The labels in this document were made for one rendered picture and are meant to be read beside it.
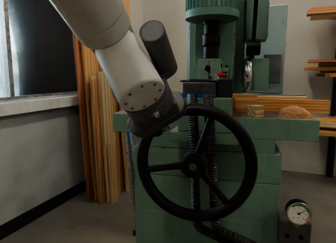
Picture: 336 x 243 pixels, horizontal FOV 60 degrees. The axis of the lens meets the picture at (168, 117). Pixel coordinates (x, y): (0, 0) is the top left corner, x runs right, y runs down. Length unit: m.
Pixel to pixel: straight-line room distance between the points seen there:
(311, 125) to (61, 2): 0.72
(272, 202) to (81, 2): 0.77
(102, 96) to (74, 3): 2.02
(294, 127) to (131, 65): 0.59
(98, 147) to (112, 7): 2.06
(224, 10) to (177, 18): 2.58
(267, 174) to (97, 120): 1.65
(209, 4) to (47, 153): 1.74
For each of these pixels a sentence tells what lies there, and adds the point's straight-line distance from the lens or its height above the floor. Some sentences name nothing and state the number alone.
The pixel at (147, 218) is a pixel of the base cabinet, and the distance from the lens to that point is 0.99.
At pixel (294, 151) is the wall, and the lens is 3.36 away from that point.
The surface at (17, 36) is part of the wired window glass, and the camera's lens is 2.25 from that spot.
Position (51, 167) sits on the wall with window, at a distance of 2.39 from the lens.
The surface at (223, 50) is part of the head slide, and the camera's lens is 1.10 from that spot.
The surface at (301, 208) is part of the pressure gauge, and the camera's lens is 0.87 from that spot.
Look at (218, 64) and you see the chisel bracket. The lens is 0.96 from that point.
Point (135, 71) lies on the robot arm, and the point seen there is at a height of 1.02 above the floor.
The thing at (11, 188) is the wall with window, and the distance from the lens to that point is 2.18.
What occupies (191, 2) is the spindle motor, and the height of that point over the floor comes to 1.25.
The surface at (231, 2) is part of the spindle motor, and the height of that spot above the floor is 1.24.
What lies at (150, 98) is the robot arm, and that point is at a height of 0.99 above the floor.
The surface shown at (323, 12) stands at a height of 1.53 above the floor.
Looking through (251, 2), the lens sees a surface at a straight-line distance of 1.21.
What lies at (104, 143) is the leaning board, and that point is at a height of 0.48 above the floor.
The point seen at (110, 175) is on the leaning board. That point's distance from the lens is 2.38.
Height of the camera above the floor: 1.02
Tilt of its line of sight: 8 degrees down
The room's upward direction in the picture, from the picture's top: straight up
